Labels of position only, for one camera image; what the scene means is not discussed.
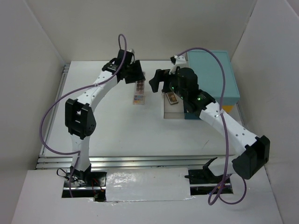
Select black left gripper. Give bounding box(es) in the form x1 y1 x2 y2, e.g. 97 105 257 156
125 60 146 85

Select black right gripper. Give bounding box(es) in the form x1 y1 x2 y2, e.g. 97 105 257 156
149 69 187 99

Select pink eyeshadow palette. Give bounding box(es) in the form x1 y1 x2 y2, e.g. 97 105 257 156
134 72 146 95

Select long eyeshadow palette horizontal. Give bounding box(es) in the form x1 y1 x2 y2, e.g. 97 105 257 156
166 92 178 105

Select colourful small eyeshadow palette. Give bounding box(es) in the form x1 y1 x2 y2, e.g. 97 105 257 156
133 95 145 105

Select clear lowest wide drawer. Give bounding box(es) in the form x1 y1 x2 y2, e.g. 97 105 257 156
162 93 185 119

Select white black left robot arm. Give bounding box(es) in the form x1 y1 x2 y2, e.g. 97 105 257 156
64 49 144 186

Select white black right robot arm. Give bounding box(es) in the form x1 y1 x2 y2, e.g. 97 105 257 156
149 68 270 183

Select teal yellow drawer cabinet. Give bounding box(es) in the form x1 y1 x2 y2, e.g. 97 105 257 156
186 50 240 115

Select white foam front panel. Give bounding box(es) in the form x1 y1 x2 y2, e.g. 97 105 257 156
106 168 191 202

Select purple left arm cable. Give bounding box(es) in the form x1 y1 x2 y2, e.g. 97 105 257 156
39 34 128 198

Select aluminium table frame rails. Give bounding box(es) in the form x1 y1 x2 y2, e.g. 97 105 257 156
36 61 226 170

